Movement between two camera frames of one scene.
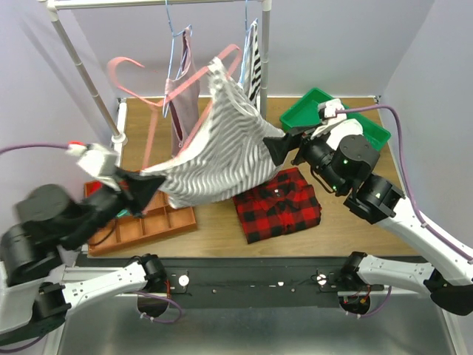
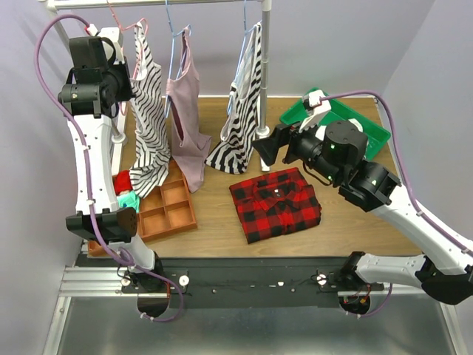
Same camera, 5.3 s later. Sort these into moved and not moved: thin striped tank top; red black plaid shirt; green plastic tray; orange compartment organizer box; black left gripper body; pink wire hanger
Moved: pink wire hanger; black left gripper body; thin striped tank top
Not moved: red black plaid shirt; orange compartment organizer box; green plastic tray
